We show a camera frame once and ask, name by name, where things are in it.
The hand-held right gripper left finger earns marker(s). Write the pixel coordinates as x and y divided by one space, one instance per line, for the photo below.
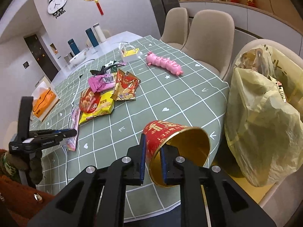
142 160

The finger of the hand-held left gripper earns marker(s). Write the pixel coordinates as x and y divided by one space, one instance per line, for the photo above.
49 132
52 137

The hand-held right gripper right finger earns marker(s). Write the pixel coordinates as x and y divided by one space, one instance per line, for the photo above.
163 167

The red gold paper cup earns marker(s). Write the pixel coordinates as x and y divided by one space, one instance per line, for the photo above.
158 132

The yellow snack bag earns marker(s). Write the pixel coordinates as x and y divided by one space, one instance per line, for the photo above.
104 105

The pink snack wrapper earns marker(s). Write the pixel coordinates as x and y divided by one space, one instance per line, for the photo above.
103 81

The yellow plastic bag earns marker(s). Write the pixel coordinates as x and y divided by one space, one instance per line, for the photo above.
255 118

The person's left hand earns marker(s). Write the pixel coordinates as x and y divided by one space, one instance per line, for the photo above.
36 167

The pale pink clear wrapper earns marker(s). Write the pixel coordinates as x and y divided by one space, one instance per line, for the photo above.
73 127

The orange tissue box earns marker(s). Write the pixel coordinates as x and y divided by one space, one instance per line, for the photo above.
43 99

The person's rust sweater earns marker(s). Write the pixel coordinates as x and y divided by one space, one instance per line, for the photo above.
21 201

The dark door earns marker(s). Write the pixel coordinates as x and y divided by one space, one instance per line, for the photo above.
40 56

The red gold snack bag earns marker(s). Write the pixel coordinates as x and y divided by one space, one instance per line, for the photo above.
125 86

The white bowl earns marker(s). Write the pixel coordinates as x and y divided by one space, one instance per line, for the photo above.
78 58

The black green wrapper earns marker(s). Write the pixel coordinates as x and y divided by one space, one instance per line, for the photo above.
104 68

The small blue thermos bottle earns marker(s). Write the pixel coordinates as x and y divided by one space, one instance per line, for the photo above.
73 47

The pink caterpillar toy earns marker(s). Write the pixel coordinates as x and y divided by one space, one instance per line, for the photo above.
165 62

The tall blue thermos bottle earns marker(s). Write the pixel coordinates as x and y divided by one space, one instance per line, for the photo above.
91 37

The white yellow small box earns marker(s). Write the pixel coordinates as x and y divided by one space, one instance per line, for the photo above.
129 53

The white thermos bottle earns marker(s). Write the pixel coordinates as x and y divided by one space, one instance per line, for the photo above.
99 33

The beige chair with cushion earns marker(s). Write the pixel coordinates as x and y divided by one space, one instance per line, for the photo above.
291 59

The white cabinet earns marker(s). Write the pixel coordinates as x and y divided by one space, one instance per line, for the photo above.
260 21

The black wall switch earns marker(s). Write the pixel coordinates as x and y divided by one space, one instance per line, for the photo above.
26 64

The panda wall clock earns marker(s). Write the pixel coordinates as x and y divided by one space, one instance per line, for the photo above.
56 3

